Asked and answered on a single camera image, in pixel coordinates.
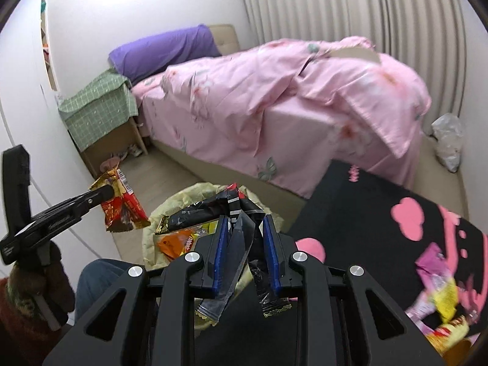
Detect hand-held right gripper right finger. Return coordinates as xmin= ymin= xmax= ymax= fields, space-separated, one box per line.
xmin=261 ymin=213 xmax=447 ymax=366

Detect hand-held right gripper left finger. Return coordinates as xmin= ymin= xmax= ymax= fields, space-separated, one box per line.
xmin=42 ymin=215 xmax=231 ymax=366

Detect pink floral duvet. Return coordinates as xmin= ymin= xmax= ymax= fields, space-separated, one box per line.
xmin=162 ymin=36 xmax=431 ymax=161

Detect green checked cloth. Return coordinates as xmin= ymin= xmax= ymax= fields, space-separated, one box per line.
xmin=58 ymin=68 xmax=138 ymax=153

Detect purple pillow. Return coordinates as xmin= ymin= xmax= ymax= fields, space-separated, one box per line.
xmin=109 ymin=25 xmax=222 ymax=84

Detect white pleated curtain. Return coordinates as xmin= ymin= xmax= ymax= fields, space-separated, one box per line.
xmin=232 ymin=0 xmax=468 ymax=138

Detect pink snack packet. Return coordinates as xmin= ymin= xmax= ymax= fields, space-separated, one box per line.
xmin=415 ymin=243 xmax=456 ymax=298

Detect white plastic bag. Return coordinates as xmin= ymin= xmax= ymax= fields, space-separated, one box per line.
xmin=431 ymin=112 xmax=465 ymax=173

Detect bin with yellow bag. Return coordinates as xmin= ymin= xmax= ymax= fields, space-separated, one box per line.
xmin=141 ymin=182 xmax=275 ymax=328

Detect person's leg in jeans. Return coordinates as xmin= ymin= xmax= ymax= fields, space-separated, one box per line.
xmin=74 ymin=258 xmax=134 ymax=321

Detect beige headboard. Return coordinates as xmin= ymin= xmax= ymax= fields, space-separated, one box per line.
xmin=208 ymin=24 xmax=241 ymax=56

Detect black pink printed tablecloth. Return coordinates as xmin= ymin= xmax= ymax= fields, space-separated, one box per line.
xmin=191 ymin=159 xmax=488 ymax=366

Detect wooden nightstand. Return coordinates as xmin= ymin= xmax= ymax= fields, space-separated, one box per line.
xmin=82 ymin=116 xmax=149 ymax=178

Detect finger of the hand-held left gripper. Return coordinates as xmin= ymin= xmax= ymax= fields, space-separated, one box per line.
xmin=32 ymin=185 xmax=115 ymax=233

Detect bed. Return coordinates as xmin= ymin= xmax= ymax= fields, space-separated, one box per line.
xmin=109 ymin=25 xmax=433 ymax=201

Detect red snack packet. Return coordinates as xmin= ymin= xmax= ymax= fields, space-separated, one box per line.
xmin=88 ymin=168 xmax=151 ymax=233

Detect white purple printed packet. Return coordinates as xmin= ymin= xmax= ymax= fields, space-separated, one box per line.
xmin=406 ymin=290 xmax=439 ymax=332

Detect black gold-edged snack wrapper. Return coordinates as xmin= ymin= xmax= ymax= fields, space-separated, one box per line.
xmin=154 ymin=183 xmax=292 ymax=319

